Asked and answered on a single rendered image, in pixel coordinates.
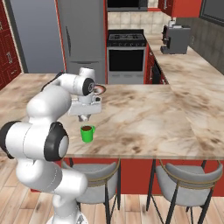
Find red wall cupboards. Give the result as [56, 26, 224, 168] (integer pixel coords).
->
[157, 0, 203, 18]

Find red panelled cupboard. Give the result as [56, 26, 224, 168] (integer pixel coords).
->
[0, 1, 23, 91]

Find black microwave oven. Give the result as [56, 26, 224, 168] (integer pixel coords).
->
[106, 0, 149, 12]

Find dark framed window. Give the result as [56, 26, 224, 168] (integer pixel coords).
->
[199, 0, 224, 28]

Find grey coffee machine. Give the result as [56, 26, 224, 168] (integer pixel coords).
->
[160, 19, 192, 55]

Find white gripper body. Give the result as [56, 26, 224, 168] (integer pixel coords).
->
[67, 99, 102, 117]

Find red base cupboards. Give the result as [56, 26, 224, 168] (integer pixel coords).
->
[144, 42, 170, 86]

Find black and silver oven range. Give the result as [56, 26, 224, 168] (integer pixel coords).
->
[106, 28, 148, 85]

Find grey padded bar stool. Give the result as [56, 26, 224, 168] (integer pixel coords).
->
[145, 158, 224, 224]
[60, 157, 122, 224]

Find grey fridge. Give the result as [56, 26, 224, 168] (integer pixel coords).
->
[55, 0, 107, 85]

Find green cup of hot chocolate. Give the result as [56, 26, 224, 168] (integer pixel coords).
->
[80, 124, 96, 144]

